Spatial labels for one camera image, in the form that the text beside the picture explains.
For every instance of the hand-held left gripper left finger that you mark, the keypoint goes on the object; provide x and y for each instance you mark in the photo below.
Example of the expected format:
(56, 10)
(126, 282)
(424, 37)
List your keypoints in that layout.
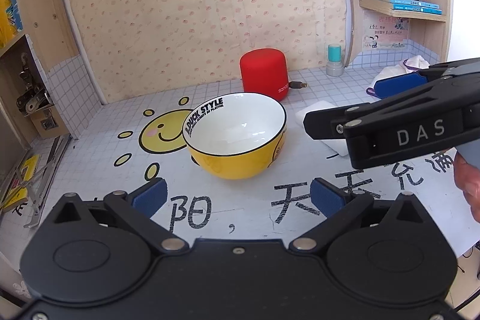
(150, 194)

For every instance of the wooden box metal latch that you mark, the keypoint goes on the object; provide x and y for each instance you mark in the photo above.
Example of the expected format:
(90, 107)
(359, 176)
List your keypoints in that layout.
(48, 121)

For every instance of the white cloth purple edge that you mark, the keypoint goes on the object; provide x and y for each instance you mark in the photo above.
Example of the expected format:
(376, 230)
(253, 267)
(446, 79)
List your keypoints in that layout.
(390, 70)

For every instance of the person's right hand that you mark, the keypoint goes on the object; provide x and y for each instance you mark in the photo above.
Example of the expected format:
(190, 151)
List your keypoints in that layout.
(468, 181)

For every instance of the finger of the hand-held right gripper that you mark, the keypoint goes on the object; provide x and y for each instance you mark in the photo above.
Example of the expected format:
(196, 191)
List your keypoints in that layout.
(401, 85)
(405, 102)

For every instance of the white sponge block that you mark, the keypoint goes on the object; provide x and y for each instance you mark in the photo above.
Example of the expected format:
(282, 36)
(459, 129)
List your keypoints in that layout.
(315, 106)

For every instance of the pink cartoon wall poster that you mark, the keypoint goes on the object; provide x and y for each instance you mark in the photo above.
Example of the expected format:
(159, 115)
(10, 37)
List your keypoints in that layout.
(386, 31)

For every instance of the blue book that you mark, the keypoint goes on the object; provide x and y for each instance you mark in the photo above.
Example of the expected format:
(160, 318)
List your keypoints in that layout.
(420, 8)
(410, 0)

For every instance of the metal clamp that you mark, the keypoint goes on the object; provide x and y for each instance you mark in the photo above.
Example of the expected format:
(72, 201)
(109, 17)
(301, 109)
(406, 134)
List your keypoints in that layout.
(32, 95)

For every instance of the red cylindrical speaker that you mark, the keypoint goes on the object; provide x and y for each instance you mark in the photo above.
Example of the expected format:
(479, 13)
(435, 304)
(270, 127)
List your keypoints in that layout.
(264, 72)

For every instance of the yellow booklet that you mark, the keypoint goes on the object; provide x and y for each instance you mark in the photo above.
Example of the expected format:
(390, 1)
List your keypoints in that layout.
(20, 181)

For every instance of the yellow ceramic bowl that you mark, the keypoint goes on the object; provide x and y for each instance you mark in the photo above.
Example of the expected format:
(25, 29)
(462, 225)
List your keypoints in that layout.
(240, 125)

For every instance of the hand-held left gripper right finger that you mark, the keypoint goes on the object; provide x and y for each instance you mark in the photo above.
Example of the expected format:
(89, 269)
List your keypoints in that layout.
(327, 198)

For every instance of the sun print table mat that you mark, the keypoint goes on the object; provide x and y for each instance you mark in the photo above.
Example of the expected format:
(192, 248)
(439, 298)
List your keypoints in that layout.
(161, 132)

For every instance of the metal folding stand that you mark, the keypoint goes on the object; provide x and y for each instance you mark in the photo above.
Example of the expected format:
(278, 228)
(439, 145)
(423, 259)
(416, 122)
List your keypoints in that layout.
(45, 185)

